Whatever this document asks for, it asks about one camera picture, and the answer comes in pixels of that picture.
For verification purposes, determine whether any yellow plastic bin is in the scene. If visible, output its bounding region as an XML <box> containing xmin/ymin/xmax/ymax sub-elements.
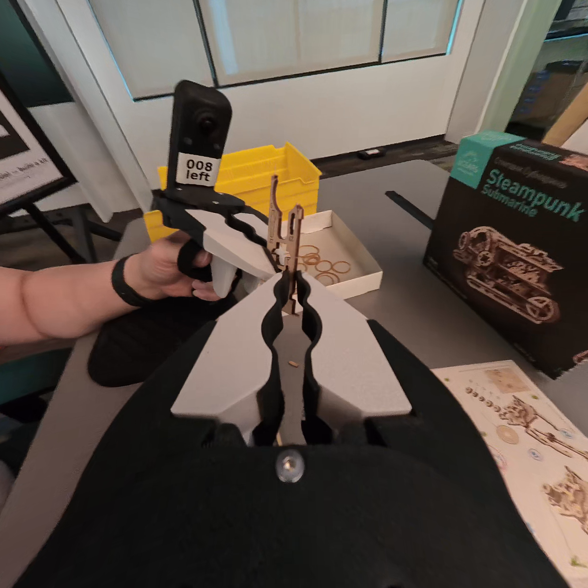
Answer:
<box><xmin>144</xmin><ymin>141</ymin><xmax>322</xmax><ymax>244</ymax></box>

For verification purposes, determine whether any person's left hand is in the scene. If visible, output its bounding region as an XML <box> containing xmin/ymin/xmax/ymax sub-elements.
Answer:
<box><xmin>130</xmin><ymin>231</ymin><xmax>224</xmax><ymax>302</ymax></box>

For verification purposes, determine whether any white cardboard tray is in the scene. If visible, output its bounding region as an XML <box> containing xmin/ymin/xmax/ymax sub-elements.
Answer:
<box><xmin>246</xmin><ymin>209</ymin><xmax>383</xmax><ymax>299</ymax></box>

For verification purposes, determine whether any black table slot cover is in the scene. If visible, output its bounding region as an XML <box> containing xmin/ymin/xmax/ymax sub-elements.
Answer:
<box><xmin>385</xmin><ymin>190</ymin><xmax>435</xmax><ymax>230</ymax></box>

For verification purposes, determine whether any large dark wall screen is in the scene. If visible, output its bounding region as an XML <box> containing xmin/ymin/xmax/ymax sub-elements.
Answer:
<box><xmin>0</xmin><ymin>0</ymin><xmax>74</xmax><ymax>108</ymax></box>

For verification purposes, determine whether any wooden easel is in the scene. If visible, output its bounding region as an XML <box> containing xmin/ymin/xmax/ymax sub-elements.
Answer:
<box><xmin>542</xmin><ymin>92</ymin><xmax>588</xmax><ymax>148</ymax></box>

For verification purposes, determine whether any black wristband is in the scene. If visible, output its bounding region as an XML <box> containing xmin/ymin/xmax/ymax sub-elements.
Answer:
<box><xmin>111</xmin><ymin>255</ymin><xmax>152</xmax><ymax>307</ymax></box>

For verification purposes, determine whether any black model kit box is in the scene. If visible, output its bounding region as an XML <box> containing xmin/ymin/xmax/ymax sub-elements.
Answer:
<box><xmin>423</xmin><ymin>130</ymin><xmax>588</xmax><ymax>379</ymax></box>

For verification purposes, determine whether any black ribbed wrist rest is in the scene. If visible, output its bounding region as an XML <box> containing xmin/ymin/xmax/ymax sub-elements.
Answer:
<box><xmin>87</xmin><ymin>276</ymin><xmax>239</xmax><ymax>387</ymax></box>

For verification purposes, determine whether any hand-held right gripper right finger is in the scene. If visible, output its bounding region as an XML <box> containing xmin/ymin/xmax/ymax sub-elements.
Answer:
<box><xmin>299</xmin><ymin>271</ymin><xmax>413</xmax><ymax>443</ymax></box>

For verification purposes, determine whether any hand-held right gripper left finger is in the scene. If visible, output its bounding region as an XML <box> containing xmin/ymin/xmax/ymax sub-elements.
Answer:
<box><xmin>171</xmin><ymin>272</ymin><xmax>283</xmax><ymax>445</ymax></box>

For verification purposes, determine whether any pile of rubber bands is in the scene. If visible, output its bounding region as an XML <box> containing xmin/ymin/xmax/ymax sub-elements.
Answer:
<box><xmin>296</xmin><ymin>246</ymin><xmax>352</xmax><ymax>285</ymax></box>

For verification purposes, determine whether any person's left forearm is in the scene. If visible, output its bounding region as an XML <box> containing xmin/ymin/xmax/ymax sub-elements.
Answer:
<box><xmin>0</xmin><ymin>266</ymin><xmax>131</xmax><ymax>347</ymax></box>

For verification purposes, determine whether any black framed marker sign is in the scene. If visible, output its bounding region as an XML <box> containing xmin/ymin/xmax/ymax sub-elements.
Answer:
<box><xmin>0</xmin><ymin>73</ymin><xmax>78</xmax><ymax>217</ymax></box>

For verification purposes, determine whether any black easel stand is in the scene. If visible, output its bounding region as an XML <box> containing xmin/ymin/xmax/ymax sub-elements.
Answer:
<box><xmin>0</xmin><ymin>181</ymin><xmax>122</xmax><ymax>265</ymax></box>

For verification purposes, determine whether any forked wooden model part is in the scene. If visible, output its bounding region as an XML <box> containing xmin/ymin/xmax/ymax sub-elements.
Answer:
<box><xmin>280</xmin><ymin>204</ymin><xmax>305</xmax><ymax>317</ymax></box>

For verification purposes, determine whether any large glass window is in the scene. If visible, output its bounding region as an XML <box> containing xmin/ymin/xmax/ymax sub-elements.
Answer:
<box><xmin>87</xmin><ymin>0</ymin><xmax>465</xmax><ymax>102</ymax></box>

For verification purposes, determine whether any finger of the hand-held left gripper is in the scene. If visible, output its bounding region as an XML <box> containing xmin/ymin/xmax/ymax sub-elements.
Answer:
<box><xmin>186</xmin><ymin>210</ymin><xmax>282</xmax><ymax>281</ymax></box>
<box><xmin>231</xmin><ymin>211</ymin><xmax>273</xmax><ymax>252</ymax></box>

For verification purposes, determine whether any illustrated instruction booklet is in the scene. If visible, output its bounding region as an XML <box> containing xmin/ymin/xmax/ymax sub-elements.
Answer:
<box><xmin>432</xmin><ymin>360</ymin><xmax>588</xmax><ymax>588</ymax></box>

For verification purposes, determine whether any teal chair seat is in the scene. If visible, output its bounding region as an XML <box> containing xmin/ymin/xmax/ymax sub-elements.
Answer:
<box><xmin>0</xmin><ymin>347</ymin><xmax>74</xmax><ymax>407</ymax></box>

